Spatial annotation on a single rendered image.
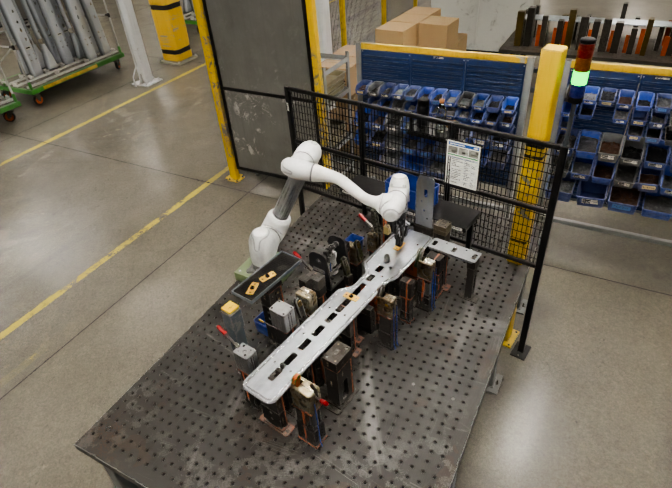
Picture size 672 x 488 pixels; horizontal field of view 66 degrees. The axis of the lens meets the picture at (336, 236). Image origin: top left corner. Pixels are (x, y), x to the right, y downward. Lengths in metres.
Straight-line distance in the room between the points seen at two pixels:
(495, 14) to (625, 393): 6.54
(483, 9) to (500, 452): 7.10
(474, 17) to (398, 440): 7.56
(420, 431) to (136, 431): 1.32
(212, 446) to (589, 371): 2.43
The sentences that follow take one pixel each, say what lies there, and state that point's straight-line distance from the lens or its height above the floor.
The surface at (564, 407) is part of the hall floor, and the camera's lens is 3.60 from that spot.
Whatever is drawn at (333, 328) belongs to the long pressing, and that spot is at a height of 1.00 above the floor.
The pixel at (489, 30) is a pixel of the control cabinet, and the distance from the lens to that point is 9.11.
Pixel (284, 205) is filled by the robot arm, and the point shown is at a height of 1.14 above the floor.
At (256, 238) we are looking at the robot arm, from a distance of 3.09.
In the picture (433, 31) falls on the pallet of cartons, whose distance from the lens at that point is 7.02.
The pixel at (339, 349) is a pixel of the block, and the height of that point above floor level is 1.03.
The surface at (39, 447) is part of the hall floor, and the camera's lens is 3.89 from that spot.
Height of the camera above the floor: 2.80
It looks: 36 degrees down
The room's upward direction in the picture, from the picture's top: 5 degrees counter-clockwise
